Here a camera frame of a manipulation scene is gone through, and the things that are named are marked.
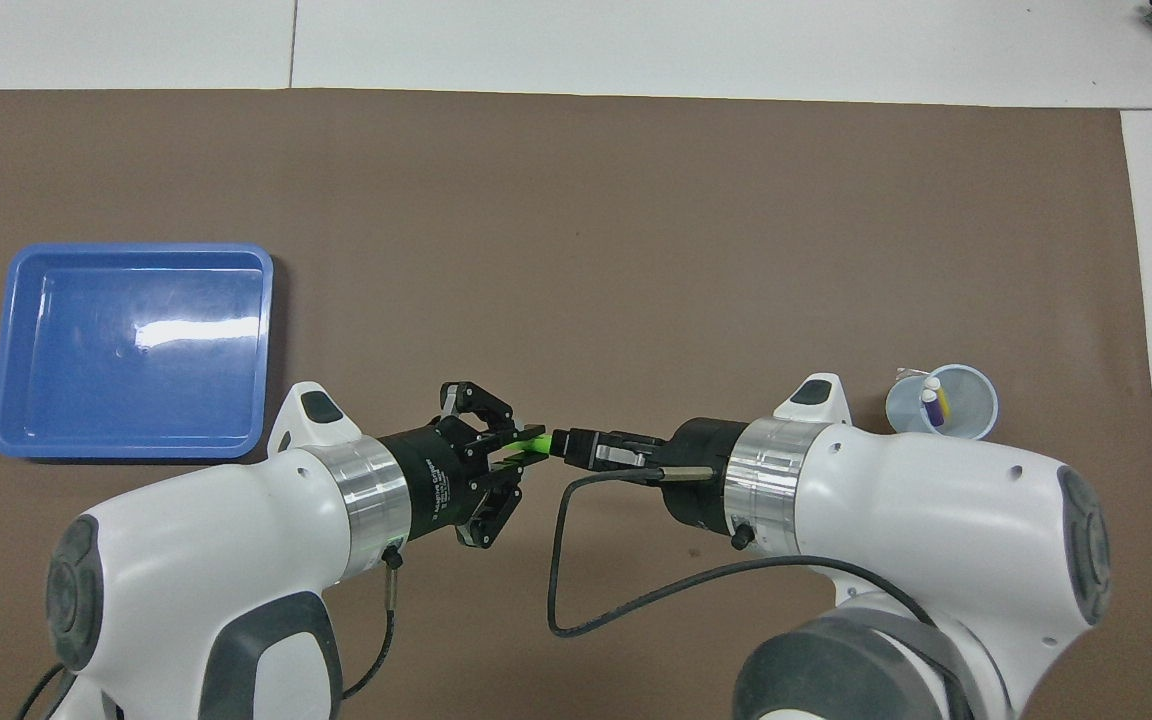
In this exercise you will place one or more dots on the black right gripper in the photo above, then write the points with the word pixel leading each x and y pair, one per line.
pixel 696 450

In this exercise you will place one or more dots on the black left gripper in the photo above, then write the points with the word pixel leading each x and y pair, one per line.
pixel 431 480

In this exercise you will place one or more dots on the green pen white cap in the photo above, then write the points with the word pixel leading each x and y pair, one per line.
pixel 536 445

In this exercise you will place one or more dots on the purple pen white cap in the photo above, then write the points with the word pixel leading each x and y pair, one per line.
pixel 934 412

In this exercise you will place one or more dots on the yellow pen white cap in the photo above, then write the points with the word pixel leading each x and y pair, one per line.
pixel 944 402

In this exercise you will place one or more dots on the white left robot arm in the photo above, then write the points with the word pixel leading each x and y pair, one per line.
pixel 216 540

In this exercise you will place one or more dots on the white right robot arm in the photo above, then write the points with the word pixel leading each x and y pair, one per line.
pixel 916 520

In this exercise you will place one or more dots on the blue plastic tray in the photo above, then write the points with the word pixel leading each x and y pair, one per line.
pixel 126 350

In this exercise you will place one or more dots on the brown table mat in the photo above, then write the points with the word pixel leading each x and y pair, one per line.
pixel 586 250

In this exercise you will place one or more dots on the translucent mesh pen cup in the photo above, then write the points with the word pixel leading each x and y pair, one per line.
pixel 971 410

